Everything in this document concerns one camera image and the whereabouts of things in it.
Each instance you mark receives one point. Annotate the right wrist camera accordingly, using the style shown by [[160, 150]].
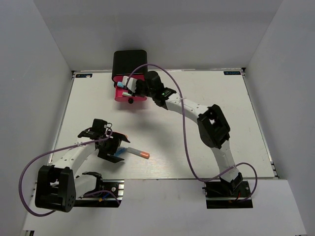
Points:
[[129, 83]]

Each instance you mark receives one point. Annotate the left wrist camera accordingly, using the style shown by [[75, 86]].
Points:
[[108, 126]]

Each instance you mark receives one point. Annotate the orange white highlighter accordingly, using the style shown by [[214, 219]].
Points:
[[138, 152]]

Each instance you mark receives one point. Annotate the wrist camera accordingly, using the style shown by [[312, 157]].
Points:
[[108, 126], [129, 83]]

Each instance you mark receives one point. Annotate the blue table sticker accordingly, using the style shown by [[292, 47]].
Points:
[[83, 75], [232, 73]]

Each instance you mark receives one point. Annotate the left blue table sticker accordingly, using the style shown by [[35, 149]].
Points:
[[83, 75]]

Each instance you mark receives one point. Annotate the green highlighter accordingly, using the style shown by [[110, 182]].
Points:
[[126, 94]]

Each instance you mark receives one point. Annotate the right blue table sticker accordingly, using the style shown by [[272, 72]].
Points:
[[232, 73]]

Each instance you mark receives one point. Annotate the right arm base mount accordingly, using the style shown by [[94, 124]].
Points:
[[219, 197]]

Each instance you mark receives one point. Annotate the black drawer cabinet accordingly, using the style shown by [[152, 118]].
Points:
[[125, 61]]

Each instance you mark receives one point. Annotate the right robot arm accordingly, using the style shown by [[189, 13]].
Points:
[[212, 125]]

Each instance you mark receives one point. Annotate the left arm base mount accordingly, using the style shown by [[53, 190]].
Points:
[[109, 195]]

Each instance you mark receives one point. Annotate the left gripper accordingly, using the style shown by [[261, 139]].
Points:
[[116, 143]]

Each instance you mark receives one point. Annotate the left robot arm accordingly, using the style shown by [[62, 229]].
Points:
[[61, 186]]

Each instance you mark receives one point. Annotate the blue highlighter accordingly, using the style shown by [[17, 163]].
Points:
[[120, 84]]

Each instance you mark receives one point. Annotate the pink drawer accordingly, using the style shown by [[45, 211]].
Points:
[[119, 78], [120, 96]]

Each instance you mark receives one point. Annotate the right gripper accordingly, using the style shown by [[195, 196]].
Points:
[[137, 93]]

